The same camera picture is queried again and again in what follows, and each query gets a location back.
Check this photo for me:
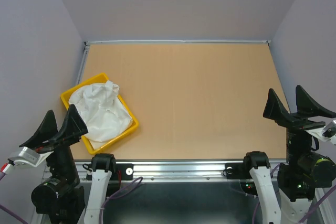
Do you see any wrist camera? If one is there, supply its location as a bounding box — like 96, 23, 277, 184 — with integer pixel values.
307, 120, 336, 145
1, 147, 45, 175

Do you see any white long sleeve shirt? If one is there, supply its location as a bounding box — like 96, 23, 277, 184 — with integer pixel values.
69, 80, 133, 143

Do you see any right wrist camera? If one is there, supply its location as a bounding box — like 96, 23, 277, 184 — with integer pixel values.
307, 120, 336, 145

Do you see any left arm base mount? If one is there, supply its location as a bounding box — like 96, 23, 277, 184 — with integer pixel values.
82, 163, 134, 190

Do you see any yellow plastic tray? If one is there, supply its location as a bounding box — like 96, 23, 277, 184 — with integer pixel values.
60, 73, 139, 155

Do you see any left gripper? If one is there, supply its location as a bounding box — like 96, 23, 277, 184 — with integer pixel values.
21, 99, 89, 184

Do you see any aluminium front rail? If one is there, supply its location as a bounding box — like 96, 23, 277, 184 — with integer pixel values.
75, 159, 287, 183

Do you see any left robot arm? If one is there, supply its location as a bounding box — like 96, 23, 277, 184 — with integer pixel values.
21, 104, 117, 223

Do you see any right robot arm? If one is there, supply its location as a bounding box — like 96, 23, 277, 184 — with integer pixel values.
241, 85, 335, 223

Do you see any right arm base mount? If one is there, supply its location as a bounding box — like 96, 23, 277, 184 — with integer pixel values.
223, 162, 257, 196

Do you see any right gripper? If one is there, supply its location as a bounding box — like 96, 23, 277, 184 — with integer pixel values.
264, 83, 336, 166

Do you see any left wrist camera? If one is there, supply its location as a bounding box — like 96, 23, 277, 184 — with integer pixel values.
1, 147, 45, 175

